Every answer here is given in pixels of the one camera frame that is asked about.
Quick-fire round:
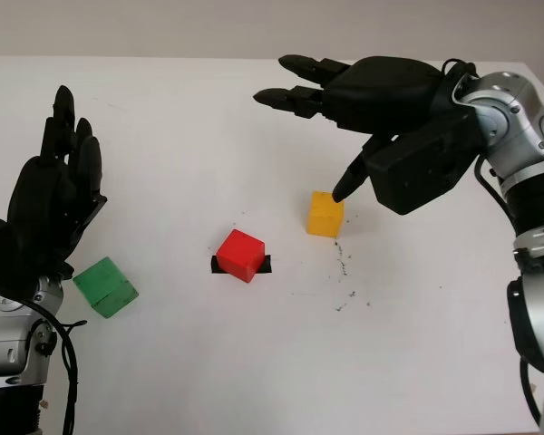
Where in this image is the yellow wooden block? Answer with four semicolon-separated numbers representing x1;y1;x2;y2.
306;190;345;237

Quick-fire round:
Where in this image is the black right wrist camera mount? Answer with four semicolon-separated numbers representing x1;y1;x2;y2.
364;101;484;216

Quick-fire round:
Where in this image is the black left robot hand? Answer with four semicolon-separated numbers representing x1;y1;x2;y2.
6;84;109;278

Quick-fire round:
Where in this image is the black tape strip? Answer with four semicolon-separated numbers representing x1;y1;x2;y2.
210;254;272;276

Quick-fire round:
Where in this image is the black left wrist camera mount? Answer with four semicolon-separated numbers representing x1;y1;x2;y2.
0;211;42;295

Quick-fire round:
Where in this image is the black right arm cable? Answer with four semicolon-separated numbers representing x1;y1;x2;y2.
442;57;544;430

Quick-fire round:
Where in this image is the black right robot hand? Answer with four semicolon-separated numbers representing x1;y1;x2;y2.
252;53;455;203

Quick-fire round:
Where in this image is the red wooden block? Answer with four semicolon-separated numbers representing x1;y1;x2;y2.
215;228;267;285

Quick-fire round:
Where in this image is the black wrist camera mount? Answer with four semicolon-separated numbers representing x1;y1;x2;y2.
364;101;484;216
0;211;42;295

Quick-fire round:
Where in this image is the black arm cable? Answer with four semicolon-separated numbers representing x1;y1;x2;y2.
442;57;544;430
8;296;88;435

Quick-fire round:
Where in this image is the green wooden block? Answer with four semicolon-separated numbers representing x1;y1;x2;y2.
72;256;141;320

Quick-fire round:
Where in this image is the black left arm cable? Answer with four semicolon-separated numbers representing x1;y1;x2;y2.
8;296;88;435

